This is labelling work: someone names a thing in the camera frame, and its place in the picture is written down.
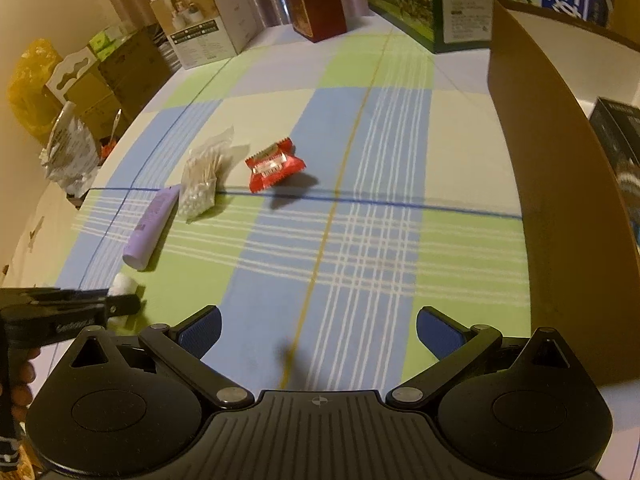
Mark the small white roll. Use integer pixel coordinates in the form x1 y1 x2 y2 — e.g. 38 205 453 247
107 273 140 331

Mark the yellow plastic bag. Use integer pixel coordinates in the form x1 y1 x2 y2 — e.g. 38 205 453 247
7 40 63 143

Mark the purple tube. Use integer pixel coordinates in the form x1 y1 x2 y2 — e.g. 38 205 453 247
122 185 182 272

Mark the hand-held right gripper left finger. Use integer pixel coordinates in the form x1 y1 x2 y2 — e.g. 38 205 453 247
70 304 256 408

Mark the large brown cardboard box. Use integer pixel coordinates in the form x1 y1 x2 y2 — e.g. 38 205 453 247
487 0 640 386

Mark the plain brown cardboard box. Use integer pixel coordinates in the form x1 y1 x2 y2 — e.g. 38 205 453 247
97 25 173 126

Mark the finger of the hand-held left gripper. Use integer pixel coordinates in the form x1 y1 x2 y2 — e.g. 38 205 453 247
102 293 142 317

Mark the black shaver box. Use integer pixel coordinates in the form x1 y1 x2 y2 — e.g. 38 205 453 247
589 97 640 171

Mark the person's left hand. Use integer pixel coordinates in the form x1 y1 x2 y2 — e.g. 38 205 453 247
10 347 40 421

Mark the red snack packet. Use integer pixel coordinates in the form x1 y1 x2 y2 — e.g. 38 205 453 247
244 137 307 193

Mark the bag of cotton swabs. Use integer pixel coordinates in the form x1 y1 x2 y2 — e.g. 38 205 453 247
177 125 251 223

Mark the green milk carton box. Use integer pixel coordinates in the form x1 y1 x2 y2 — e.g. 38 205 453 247
360 0 498 55

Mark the white product box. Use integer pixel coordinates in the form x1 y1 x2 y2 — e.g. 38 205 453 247
150 0 273 71

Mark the dark red box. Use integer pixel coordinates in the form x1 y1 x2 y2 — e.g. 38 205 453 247
291 0 348 43

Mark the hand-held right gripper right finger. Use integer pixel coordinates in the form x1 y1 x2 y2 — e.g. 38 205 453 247
385 305 574 408

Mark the green paper box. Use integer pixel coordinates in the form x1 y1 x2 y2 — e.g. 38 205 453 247
87 27 133 61

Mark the white plastic bag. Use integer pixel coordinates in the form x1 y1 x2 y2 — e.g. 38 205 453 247
40 102 101 196

